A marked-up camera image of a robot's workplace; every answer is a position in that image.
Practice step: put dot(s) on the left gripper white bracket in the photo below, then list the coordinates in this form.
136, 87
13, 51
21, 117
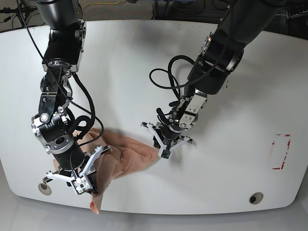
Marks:
165, 137

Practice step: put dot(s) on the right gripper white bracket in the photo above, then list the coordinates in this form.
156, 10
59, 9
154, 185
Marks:
88, 170

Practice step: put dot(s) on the peach T-shirt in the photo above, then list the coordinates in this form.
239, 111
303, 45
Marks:
126, 157

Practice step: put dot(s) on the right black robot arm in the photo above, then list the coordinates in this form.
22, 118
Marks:
54, 125

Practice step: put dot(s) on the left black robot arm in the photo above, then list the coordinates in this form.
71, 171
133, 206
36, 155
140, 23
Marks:
219, 56

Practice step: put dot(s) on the left table grommet hole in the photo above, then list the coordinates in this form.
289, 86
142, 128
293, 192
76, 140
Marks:
44, 189

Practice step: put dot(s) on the table grommet hole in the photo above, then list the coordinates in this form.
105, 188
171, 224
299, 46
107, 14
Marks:
256, 198
44, 189

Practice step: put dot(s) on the right table grommet hole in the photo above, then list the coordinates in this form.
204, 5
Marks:
256, 198

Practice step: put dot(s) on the red tape rectangle marking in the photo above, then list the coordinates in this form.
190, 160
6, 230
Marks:
279, 151

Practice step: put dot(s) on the black tripod stand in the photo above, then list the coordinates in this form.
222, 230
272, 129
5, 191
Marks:
22, 12

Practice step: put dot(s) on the white power strip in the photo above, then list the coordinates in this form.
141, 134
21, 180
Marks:
297, 12

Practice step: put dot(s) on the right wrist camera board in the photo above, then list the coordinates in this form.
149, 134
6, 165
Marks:
81, 185

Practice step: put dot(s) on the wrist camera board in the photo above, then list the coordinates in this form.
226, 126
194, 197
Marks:
81, 185
164, 153

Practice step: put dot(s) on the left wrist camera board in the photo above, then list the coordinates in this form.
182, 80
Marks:
164, 153

